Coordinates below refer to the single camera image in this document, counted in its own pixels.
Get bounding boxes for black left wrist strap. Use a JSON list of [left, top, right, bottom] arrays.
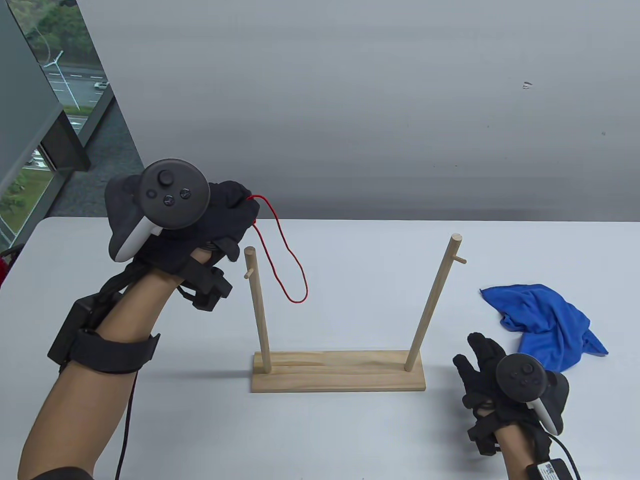
[[67, 327, 162, 374]]

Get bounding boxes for person's right hand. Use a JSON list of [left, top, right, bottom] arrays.
[[452, 331, 571, 436]]

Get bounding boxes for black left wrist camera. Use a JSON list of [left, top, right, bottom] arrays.
[[177, 260, 234, 312]]

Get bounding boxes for red elastic cord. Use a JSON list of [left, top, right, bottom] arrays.
[[245, 195, 309, 304]]

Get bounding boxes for plain black wrist box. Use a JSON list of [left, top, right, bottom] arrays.
[[47, 295, 123, 373]]

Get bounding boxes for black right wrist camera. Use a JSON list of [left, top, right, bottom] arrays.
[[467, 415, 501, 456]]

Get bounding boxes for person's left forearm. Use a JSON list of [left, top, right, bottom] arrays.
[[17, 250, 211, 480]]

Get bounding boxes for person's right forearm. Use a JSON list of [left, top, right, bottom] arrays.
[[495, 425, 556, 480]]

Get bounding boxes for grey window frame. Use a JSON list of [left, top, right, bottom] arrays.
[[0, 92, 117, 251]]

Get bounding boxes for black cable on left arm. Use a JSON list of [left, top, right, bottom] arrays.
[[115, 370, 139, 480]]

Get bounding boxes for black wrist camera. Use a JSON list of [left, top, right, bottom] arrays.
[[177, 260, 234, 312], [467, 415, 501, 456]]

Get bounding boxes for black white left controller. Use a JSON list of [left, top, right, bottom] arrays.
[[105, 158, 211, 263]]

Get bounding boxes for black white right controller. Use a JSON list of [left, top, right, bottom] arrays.
[[495, 353, 571, 436]]

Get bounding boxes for black wrist box white label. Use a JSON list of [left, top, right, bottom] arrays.
[[525, 459, 576, 480]]

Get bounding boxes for person's left hand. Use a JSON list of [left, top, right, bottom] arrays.
[[105, 175, 261, 276]]

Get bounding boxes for blue towel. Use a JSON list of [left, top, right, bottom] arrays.
[[480, 283, 609, 373]]

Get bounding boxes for black white controller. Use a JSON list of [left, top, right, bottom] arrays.
[[495, 353, 571, 436], [105, 158, 211, 263]]

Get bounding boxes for red and black chair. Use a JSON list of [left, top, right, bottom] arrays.
[[0, 243, 26, 290]]

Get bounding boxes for wooden rack with posts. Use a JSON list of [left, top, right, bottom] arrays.
[[243, 233, 468, 394]]

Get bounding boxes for grey window pillar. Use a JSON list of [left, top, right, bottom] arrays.
[[0, 0, 92, 198]]

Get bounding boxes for black sleeve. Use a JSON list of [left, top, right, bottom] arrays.
[[30, 466, 96, 480]]

